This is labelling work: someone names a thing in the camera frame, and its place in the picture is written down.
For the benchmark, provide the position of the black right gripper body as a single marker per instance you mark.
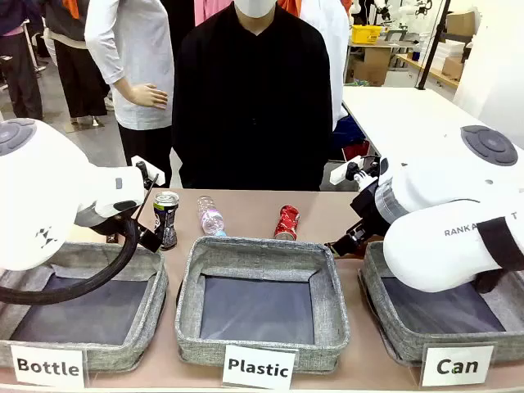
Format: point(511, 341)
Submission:
point(368, 213)

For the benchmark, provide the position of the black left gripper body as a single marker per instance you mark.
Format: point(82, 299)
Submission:
point(150, 239)

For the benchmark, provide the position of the black crushed can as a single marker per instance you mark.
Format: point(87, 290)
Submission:
point(165, 213)

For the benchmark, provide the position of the small clear water bottle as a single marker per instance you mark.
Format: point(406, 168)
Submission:
point(210, 219)

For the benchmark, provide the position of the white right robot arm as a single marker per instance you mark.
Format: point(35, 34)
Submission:
point(430, 254)

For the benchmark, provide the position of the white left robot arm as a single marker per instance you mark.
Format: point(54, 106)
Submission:
point(41, 184)

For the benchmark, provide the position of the grey fabric basket bottle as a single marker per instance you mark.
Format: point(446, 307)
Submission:
point(153, 286)

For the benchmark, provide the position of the red crushed can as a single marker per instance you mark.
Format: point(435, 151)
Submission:
point(286, 223)

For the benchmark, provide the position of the grey fabric basket can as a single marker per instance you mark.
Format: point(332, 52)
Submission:
point(374, 294)

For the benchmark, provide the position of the grey fabric basket plastic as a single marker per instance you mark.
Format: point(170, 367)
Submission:
point(262, 254)

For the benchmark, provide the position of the white Can label card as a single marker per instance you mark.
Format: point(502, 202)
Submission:
point(457, 365)

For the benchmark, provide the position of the yellow plastic basket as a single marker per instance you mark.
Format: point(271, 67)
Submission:
point(368, 34)

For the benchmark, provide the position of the bystander bare hand on hip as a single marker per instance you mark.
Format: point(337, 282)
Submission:
point(149, 97)

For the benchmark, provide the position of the white Plastic label card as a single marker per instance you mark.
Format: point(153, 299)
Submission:
point(258, 367)

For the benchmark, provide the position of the brown cardboard box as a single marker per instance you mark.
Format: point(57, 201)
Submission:
point(372, 67)

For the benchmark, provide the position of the person in black top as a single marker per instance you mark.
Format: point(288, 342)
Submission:
point(254, 102)

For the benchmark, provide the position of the white Bottle label card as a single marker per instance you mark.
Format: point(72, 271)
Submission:
point(47, 366)

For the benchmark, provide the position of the person in white coat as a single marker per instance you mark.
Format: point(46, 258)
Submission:
point(333, 49)

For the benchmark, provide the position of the black slanted pole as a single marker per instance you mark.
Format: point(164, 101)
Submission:
point(432, 45)

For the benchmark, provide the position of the bystander in black trousers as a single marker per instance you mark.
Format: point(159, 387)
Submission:
point(78, 73)

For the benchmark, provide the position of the person in white shirt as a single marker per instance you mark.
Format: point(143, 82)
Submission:
point(139, 49)

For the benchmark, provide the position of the bystander in dark clothes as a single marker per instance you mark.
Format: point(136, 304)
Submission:
point(20, 61)

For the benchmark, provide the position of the white face mask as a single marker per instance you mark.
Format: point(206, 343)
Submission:
point(256, 8)

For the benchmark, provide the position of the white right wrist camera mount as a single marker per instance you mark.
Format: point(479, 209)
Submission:
point(340, 174)

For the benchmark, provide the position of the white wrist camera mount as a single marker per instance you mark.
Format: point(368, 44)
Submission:
point(340, 174)
point(157, 177)

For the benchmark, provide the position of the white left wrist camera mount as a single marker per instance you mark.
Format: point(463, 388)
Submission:
point(157, 177)

